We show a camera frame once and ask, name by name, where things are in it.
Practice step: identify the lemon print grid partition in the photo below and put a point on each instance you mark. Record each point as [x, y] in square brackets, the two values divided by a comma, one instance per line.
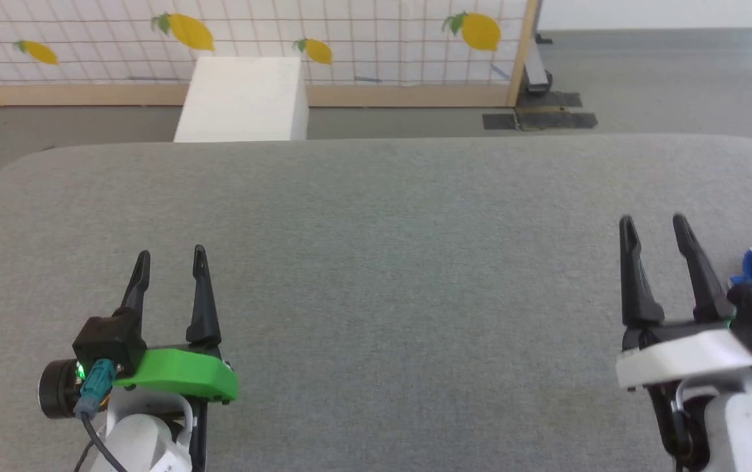
[382, 39]

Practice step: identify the lemon-patterned grid partition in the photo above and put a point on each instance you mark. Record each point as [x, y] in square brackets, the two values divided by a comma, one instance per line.
[54, 95]

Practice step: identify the large black floor mat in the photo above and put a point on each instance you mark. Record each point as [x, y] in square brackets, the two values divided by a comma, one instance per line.
[556, 120]

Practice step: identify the white foam block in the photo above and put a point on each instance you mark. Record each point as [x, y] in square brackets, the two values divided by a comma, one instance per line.
[241, 98]

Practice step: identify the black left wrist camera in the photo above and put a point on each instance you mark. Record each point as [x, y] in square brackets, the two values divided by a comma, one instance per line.
[110, 337]

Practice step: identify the plain white board panel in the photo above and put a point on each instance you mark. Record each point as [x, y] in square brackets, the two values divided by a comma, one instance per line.
[664, 13]

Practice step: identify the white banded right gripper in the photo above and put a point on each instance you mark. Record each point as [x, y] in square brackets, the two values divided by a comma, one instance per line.
[684, 357]

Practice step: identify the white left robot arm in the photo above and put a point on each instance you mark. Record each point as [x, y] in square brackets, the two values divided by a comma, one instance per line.
[139, 439]

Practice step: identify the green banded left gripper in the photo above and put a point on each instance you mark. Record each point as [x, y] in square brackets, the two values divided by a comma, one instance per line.
[185, 370]

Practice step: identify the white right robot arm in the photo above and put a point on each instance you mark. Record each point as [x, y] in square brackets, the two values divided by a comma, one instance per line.
[743, 432]

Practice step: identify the metal board stand leg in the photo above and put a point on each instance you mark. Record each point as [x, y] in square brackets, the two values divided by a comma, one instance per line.
[536, 72]

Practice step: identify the small black floor mat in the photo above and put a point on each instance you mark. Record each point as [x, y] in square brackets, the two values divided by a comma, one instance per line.
[499, 122]

